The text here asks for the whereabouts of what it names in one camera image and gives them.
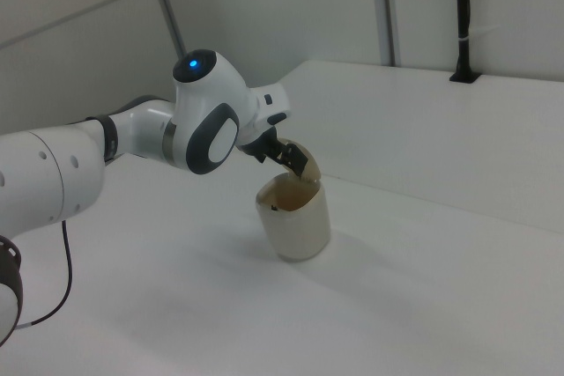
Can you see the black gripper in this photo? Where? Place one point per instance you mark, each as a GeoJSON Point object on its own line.
{"type": "Point", "coordinates": [262, 145]}

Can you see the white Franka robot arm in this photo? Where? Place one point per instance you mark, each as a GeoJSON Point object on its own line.
{"type": "Point", "coordinates": [132, 125]}

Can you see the small cream lidded bin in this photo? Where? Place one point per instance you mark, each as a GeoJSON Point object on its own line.
{"type": "Point", "coordinates": [299, 226]}

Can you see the white zip tie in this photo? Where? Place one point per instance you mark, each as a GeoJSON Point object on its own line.
{"type": "Point", "coordinates": [463, 37]}

